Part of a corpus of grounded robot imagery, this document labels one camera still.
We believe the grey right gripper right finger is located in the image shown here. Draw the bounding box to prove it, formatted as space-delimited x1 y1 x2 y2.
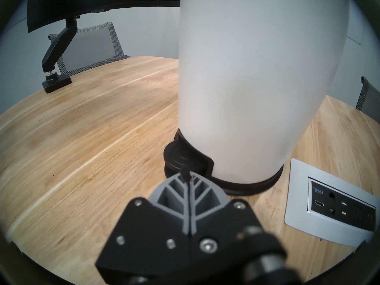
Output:
189 169 265 270

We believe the grey mesh office chair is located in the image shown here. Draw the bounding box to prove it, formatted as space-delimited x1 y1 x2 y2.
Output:
48 22 129 77
355 76 380 124

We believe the silver table power outlet box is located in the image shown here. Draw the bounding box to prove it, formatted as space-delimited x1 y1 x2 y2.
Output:
284 158 377 248

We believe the white pedal trash can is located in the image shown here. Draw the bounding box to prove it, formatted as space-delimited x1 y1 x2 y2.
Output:
177 0 351 196

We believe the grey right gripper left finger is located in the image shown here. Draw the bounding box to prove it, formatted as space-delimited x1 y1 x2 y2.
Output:
95 166 190 279

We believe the curved black computer monitor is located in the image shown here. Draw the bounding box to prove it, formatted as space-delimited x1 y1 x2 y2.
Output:
27 0 181 34

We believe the black trash can pedal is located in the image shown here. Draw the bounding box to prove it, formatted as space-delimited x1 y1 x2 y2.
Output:
163 140 215 181

